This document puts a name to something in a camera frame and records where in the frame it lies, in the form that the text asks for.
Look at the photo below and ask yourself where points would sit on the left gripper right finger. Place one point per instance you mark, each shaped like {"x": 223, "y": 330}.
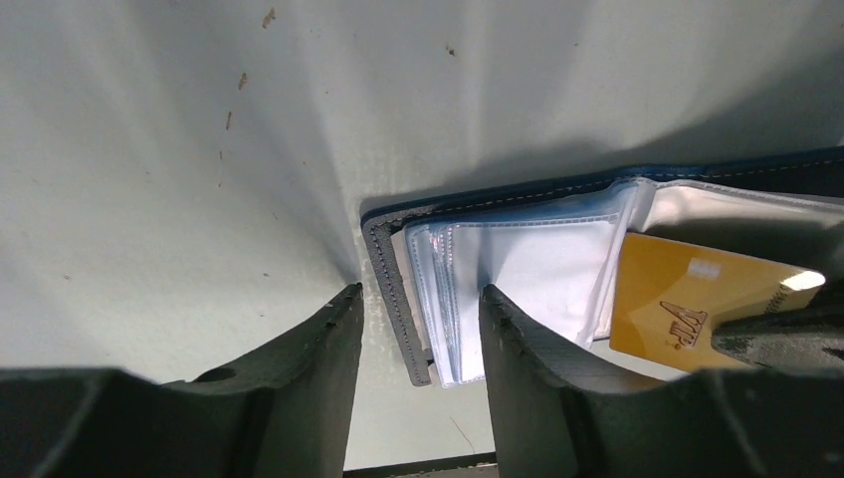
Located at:
{"x": 558, "y": 410}

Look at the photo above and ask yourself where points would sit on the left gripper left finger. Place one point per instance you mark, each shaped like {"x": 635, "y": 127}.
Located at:
{"x": 280, "y": 410}

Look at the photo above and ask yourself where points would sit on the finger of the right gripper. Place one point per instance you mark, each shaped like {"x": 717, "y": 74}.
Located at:
{"x": 801, "y": 339}

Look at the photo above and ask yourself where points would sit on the orange credit card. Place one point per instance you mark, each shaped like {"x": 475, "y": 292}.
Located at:
{"x": 670, "y": 297}

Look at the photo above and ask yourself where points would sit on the blue card holder wallet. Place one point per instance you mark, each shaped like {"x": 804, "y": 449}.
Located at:
{"x": 553, "y": 245}

